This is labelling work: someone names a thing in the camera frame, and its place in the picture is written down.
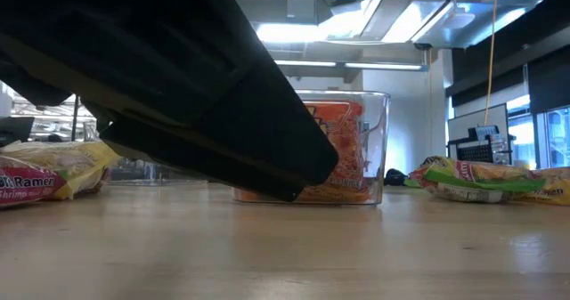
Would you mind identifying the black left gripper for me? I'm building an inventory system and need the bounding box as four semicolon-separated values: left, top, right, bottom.
0;0;268;123

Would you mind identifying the red Saucy Noods noodle pack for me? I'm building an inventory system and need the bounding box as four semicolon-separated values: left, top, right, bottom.
235;100;376;205

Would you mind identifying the yellow Maruchan ramen pack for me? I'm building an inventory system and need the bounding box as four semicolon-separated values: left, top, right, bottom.
511;166;570;207
0;139;122;202

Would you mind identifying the green-edged shrimp ramen pack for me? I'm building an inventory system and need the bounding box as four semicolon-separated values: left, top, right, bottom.
0;154;75;208
408;155;548;204

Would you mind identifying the clear plastic bin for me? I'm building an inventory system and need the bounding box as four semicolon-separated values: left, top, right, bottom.
82;120;210;187
231;89;392;207

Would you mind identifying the long ceiling light strip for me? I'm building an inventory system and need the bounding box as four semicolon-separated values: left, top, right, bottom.
273;59;428;72

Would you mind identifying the black gantry rack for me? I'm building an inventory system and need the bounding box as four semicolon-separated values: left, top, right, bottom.
69;93;90;143

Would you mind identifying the black monitor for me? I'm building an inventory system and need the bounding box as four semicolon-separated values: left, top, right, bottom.
0;116;36;149

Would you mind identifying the black background equipment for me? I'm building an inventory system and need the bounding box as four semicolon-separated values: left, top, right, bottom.
447;125;517;164

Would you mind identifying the silver ceiling vent unit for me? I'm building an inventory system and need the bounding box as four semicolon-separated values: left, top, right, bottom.
411;0;545;50

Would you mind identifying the black frame clamp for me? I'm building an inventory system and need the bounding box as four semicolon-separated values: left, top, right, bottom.
384;167;410;187

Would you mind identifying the white wall panel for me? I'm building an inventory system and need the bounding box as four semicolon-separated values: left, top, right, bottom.
446;102;511;158

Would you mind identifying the yellow hanging cord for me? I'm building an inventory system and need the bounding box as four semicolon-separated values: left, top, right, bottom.
483;0;501;127

